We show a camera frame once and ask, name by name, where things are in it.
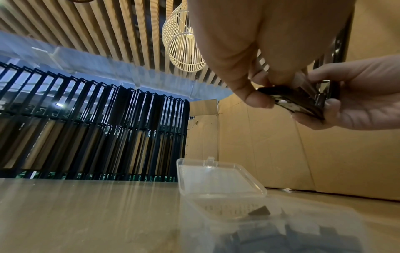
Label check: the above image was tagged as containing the clear plastic box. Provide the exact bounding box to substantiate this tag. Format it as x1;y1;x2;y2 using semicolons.
176;156;366;253

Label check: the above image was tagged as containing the white wire pendant lamp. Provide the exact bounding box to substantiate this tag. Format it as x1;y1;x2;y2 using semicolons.
162;2;208;73

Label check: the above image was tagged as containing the pile of staples strips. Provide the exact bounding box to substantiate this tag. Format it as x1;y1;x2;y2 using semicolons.
218;205;363;253

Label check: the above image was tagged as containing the person's right hand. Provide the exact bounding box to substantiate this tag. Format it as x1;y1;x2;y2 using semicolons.
291;54;400;131

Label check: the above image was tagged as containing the black stapler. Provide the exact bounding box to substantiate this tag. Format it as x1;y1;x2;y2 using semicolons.
257;10;355;122

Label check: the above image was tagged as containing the person's left hand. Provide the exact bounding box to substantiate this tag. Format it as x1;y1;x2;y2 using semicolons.
187;0;357;109

